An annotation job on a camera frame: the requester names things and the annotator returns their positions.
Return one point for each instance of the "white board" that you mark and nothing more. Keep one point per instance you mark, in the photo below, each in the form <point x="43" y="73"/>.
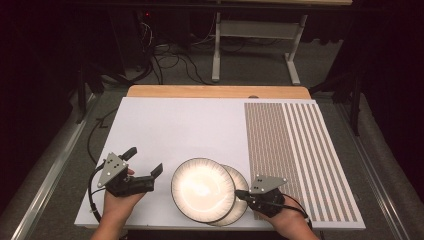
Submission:
<point x="173" y="133"/>

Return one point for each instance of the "person's right hand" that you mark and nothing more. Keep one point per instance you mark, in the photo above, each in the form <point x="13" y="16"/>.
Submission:
<point x="290" y="218"/>

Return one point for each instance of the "white metal stand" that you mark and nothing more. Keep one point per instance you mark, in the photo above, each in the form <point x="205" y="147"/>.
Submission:
<point x="256" y="29"/>

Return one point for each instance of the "dark box with red light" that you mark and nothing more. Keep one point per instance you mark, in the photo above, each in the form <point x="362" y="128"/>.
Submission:
<point x="133" y="40"/>

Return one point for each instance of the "white plate with dark rim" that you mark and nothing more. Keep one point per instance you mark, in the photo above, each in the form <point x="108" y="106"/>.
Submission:
<point x="240" y="181"/>
<point x="203" y="190"/>

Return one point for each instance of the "aluminium floor rail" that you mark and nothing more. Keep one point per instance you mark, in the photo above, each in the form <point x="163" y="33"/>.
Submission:
<point x="50" y="173"/>
<point x="373" y="166"/>

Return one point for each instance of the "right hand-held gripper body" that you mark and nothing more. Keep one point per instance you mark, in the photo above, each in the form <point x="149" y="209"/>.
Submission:
<point x="266" y="184"/>

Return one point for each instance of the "person's left hand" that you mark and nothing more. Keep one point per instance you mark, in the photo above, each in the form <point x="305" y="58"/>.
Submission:
<point x="118" y="205"/>

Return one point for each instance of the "striped beige placemat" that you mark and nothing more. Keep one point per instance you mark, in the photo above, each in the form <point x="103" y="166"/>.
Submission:
<point x="300" y="150"/>

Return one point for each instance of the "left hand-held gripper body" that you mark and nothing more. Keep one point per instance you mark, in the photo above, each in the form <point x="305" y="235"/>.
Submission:
<point x="111" y="170"/>

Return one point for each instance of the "wooden table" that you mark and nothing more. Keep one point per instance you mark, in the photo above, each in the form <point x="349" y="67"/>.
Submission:
<point x="216" y="91"/>

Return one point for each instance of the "black stand leg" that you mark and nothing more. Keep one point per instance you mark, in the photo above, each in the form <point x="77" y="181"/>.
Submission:
<point x="81" y="93"/>
<point x="356" y="100"/>

